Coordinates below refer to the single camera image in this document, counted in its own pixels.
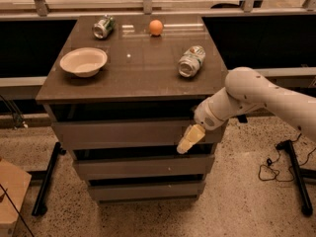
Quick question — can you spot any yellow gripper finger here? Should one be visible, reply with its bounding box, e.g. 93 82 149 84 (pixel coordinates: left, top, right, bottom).
177 124 205 154

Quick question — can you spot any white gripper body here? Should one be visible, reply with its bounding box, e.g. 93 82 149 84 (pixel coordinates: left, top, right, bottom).
194 99 227 130

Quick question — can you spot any grey top drawer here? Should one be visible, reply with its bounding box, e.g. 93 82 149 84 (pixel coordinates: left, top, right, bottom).
50 116 230 151

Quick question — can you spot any grey drawer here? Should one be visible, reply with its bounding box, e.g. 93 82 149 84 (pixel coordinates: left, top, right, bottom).
50 116 230 151
73 155 214 180
88 181 205 201

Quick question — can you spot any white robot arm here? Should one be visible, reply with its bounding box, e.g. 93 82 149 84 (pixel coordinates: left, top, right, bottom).
177 67 316 154

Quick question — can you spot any grey drawer cabinet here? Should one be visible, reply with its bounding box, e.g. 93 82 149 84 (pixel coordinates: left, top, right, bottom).
37 15 227 188

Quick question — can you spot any grey middle drawer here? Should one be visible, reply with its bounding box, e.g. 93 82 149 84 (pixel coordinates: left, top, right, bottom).
73 155 214 180

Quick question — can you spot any grey bottom drawer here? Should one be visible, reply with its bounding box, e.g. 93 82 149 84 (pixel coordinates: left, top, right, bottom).
88 181 205 201

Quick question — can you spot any black centre table leg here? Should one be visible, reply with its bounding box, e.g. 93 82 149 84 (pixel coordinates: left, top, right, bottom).
237 115 248 123

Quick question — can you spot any black table leg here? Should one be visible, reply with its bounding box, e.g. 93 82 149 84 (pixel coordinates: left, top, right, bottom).
237 115 248 123
30 142 65 216
276 140 315 216

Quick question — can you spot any white green soda can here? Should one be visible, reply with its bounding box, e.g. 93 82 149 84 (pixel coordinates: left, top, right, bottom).
178 45 205 78

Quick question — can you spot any orange fruit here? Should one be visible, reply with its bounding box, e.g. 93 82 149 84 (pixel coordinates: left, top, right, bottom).
149 20 163 36

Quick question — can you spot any white paper bowl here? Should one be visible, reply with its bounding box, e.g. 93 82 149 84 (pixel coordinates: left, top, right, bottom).
59 47 108 78

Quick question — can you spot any black right table leg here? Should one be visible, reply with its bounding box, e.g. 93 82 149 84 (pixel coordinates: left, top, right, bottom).
276 140 315 216

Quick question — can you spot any black left table leg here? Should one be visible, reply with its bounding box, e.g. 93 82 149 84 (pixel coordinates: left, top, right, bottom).
30 142 65 216

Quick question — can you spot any cardboard box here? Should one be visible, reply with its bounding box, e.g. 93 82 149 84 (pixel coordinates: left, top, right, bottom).
0 159 31 237

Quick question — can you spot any thin black cable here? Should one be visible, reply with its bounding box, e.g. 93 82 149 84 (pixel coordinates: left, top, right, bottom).
0 183 36 237

